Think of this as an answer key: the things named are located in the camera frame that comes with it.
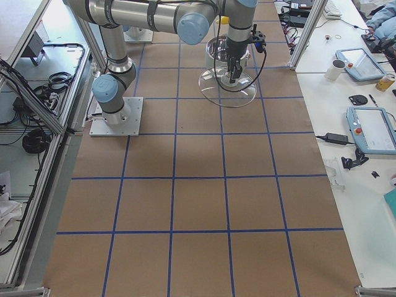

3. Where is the black round disc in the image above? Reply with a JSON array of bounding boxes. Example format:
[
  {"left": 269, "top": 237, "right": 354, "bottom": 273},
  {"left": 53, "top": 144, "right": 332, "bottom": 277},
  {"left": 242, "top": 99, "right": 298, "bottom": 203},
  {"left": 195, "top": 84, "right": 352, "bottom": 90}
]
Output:
[{"left": 348, "top": 95, "right": 368, "bottom": 106}]

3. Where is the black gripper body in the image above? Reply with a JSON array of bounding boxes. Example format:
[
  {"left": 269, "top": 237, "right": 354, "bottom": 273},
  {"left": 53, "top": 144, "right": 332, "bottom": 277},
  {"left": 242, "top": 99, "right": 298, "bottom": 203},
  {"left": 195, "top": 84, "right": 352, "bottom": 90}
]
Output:
[{"left": 226, "top": 29, "right": 266, "bottom": 60}]

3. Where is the glass pot lid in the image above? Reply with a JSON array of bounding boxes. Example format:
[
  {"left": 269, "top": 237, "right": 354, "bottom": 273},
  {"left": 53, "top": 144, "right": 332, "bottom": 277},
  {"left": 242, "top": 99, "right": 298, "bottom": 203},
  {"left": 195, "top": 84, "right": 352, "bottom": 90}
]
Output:
[{"left": 198, "top": 66, "right": 257, "bottom": 108}]

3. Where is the aluminium frame post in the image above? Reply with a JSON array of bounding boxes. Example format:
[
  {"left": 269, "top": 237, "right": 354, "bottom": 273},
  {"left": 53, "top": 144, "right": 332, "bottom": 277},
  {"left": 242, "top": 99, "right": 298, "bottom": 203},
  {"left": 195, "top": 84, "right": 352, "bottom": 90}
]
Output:
[{"left": 288, "top": 0, "right": 327, "bottom": 70}]

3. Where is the white mug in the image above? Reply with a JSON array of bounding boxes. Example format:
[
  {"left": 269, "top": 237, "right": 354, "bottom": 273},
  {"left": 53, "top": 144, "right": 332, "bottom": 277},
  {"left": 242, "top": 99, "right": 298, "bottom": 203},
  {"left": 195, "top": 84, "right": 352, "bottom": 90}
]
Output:
[{"left": 324, "top": 59, "right": 346, "bottom": 81}]

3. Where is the black power brick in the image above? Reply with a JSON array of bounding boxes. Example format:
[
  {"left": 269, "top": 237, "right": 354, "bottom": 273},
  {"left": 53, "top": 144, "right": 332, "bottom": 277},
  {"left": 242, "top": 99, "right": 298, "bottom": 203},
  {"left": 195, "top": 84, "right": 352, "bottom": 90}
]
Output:
[{"left": 324, "top": 132, "right": 351, "bottom": 145}]

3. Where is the mint green pot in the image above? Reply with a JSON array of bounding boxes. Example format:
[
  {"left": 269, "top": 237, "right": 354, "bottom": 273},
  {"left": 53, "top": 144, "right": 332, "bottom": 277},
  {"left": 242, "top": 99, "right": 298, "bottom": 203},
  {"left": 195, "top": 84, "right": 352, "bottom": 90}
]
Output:
[{"left": 205, "top": 34, "right": 251, "bottom": 69}]

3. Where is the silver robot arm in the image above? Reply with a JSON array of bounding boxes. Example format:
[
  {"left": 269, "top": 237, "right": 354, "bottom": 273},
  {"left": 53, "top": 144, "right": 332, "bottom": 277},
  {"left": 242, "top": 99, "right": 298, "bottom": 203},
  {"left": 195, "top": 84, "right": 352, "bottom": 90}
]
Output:
[{"left": 68, "top": 1, "right": 266, "bottom": 128}]

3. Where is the lower blue teach pendant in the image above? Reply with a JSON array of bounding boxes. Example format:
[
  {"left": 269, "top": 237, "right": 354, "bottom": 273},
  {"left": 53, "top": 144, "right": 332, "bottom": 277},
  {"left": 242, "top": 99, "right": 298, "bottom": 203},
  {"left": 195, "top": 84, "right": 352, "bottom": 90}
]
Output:
[{"left": 346, "top": 106, "right": 395, "bottom": 155}]

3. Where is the yellow drink can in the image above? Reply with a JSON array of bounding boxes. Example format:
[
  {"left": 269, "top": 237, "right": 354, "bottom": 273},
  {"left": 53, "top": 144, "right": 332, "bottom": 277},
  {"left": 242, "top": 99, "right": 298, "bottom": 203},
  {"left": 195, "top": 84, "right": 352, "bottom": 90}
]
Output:
[{"left": 375, "top": 73, "right": 395, "bottom": 92}]

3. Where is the upper blue teach pendant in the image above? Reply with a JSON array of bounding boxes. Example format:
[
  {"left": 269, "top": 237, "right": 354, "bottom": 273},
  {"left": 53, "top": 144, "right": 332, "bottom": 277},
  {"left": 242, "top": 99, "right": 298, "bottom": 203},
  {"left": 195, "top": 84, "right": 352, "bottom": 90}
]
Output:
[{"left": 335, "top": 48, "right": 386, "bottom": 81}]

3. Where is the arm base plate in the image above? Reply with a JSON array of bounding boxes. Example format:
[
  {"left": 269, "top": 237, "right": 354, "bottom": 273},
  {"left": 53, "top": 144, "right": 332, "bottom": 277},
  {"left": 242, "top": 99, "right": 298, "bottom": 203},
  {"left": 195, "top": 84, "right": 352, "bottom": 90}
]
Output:
[
  {"left": 90, "top": 97, "right": 144, "bottom": 137},
  {"left": 123, "top": 25, "right": 153, "bottom": 43}
]

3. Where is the blue teach pendant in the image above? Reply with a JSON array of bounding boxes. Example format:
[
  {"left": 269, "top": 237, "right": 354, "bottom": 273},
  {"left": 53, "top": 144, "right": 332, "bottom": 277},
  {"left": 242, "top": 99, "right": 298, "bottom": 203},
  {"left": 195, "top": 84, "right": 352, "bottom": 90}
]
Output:
[
  {"left": 346, "top": 106, "right": 395, "bottom": 155},
  {"left": 335, "top": 48, "right": 386, "bottom": 81}
]

